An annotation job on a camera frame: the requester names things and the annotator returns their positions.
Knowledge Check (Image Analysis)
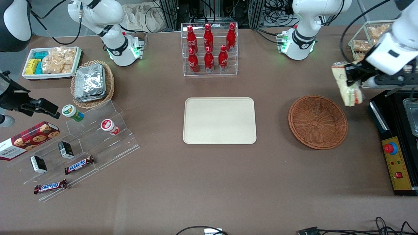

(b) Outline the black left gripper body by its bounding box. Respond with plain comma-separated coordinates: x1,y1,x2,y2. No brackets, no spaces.
359,59,379,86

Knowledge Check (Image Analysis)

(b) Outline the red cola bottle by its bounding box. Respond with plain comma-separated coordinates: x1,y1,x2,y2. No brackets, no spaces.
188,48,200,74
218,45,229,71
203,23,214,53
204,47,215,73
187,25,198,54
226,23,236,52

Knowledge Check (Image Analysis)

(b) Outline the beige crumpled cloth bag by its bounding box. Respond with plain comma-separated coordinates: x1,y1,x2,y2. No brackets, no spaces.
123,3,165,33

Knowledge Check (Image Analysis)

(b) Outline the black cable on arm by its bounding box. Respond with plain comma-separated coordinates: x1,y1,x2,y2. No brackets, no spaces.
339,0,392,63
30,0,82,45

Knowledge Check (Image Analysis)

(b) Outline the black cable with white plug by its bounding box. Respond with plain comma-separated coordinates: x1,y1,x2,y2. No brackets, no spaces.
176,226,229,235

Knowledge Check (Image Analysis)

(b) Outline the clear acrylic bottle rack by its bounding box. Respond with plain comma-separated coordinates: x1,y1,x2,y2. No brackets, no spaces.
181,22,239,77

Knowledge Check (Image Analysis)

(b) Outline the red tartan cookie box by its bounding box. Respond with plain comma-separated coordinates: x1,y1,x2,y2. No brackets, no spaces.
0,121,60,161

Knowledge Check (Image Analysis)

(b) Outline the red lid snack cup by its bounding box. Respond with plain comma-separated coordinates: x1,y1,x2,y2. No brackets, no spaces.
100,119,120,135

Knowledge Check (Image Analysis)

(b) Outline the light oval wicker basket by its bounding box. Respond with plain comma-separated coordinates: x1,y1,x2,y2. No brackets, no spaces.
71,60,115,109

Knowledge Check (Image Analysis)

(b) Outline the small black box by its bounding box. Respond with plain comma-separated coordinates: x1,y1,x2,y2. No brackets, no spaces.
30,156,48,174
58,141,74,159

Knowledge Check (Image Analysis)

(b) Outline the white rectangular snack tray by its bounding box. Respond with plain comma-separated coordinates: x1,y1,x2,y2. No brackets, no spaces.
22,46,83,80

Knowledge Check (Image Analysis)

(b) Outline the steel pan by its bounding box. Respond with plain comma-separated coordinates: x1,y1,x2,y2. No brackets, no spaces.
402,98,418,137

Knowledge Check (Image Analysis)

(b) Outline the silver foil packet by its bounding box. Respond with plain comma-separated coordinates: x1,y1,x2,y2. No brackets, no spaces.
75,63,106,96
74,92,107,103

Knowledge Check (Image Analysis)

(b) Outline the wire basket with pastries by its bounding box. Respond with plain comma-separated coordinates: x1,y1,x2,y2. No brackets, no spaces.
347,20,398,62

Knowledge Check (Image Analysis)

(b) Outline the black cable with connector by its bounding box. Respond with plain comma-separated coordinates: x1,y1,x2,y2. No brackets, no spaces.
298,217,418,235

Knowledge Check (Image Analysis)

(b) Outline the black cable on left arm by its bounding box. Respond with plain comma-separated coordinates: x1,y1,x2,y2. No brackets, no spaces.
339,0,392,63

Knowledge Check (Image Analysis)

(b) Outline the brown round wicker basket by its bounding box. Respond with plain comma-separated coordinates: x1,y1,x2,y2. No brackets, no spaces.
288,95,348,150

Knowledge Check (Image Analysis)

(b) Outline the clear acrylic stepped display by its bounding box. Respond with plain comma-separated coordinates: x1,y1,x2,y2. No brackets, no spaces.
8,100,141,202

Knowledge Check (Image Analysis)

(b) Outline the clear bag of rice crackers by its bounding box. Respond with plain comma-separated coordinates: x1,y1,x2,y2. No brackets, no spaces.
41,47,77,74

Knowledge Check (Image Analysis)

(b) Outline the black control box yellow panel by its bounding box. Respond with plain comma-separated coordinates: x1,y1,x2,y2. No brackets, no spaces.
368,88,418,196

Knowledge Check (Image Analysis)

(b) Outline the green lid snack cup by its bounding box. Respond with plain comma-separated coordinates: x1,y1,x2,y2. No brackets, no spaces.
62,104,85,122

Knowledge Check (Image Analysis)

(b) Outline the triangle sandwich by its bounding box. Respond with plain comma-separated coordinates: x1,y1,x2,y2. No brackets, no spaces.
331,62,363,107

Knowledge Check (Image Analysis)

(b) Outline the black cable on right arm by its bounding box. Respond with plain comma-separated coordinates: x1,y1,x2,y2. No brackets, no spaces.
30,0,82,45

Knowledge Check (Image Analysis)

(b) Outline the yellow snack packet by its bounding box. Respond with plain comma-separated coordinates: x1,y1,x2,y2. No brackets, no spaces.
25,59,40,75

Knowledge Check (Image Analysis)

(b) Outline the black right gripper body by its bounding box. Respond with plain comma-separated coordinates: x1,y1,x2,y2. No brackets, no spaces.
0,70,32,112

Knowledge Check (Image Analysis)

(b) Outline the beige plastic tray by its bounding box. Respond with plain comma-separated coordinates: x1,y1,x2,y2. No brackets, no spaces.
183,97,257,145

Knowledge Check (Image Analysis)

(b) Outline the Snickers chocolate bar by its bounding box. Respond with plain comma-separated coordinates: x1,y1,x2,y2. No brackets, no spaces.
64,155,95,175
34,179,68,195

